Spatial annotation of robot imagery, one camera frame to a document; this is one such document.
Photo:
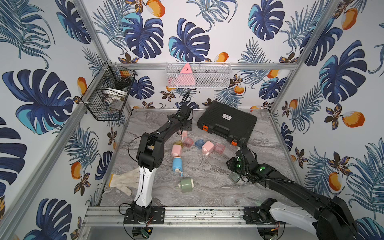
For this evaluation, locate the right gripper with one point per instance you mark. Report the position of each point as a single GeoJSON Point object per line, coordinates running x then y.
{"type": "Point", "coordinates": [231, 162]}

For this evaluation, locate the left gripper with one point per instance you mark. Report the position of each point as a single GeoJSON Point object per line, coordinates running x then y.
{"type": "Point", "coordinates": [182, 125]}

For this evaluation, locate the green transparent tray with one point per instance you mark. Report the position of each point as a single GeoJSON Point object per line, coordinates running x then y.
{"type": "Point", "coordinates": [234, 177]}

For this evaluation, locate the pink pencil sharpener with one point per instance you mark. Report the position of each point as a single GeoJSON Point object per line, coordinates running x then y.
{"type": "Point", "coordinates": [176, 151]}
{"type": "Point", "coordinates": [184, 135]}
{"type": "Point", "coordinates": [207, 148]}

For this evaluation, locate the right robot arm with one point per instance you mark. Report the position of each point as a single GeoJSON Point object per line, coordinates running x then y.
{"type": "Point", "coordinates": [324, 217]}

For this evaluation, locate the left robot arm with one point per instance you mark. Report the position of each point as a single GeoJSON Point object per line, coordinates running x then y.
{"type": "Point", "coordinates": [150, 154]}

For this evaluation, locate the blue transparent tray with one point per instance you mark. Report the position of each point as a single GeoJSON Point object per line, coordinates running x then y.
{"type": "Point", "coordinates": [200, 143]}

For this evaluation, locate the blue pencil sharpener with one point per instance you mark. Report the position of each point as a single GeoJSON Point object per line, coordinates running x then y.
{"type": "Point", "coordinates": [178, 165]}

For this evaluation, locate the green pencil sharpener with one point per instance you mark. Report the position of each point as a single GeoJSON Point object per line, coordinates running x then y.
{"type": "Point", "coordinates": [186, 185]}

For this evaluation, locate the pink triangular object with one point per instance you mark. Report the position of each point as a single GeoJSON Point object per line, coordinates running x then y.
{"type": "Point", "coordinates": [185, 77]}

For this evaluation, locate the black plastic tool case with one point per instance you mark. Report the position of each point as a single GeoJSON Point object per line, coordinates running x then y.
{"type": "Point", "coordinates": [227, 122]}

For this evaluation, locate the white work glove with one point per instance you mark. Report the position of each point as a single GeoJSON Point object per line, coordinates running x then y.
{"type": "Point", "coordinates": [126, 181]}

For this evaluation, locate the white wire mesh basket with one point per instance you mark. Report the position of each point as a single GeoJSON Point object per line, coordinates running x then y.
{"type": "Point", "coordinates": [207, 75]}

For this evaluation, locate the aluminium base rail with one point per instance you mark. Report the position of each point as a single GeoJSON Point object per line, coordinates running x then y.
{"type": "Point", "coordinates": [195, 216]}

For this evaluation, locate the black wire basket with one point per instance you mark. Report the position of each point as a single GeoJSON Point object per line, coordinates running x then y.
{"type": "Point", "coordinates": [107, 95]}

